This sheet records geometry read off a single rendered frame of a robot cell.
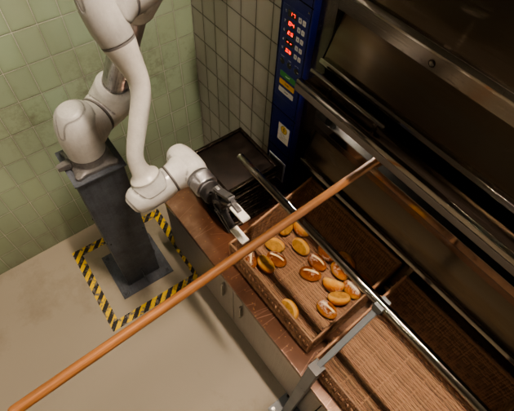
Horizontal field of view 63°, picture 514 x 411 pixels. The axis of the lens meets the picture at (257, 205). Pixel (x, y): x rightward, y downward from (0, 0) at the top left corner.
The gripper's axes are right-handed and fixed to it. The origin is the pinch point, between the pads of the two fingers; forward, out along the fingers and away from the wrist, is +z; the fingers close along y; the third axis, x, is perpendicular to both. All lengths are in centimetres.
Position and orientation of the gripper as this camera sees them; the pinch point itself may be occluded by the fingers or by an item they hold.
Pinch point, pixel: (244, 229)
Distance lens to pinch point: 134.1
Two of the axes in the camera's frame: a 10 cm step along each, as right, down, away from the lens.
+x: -7.8, 5.0, -3.7
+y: -0.4, 5.6, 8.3
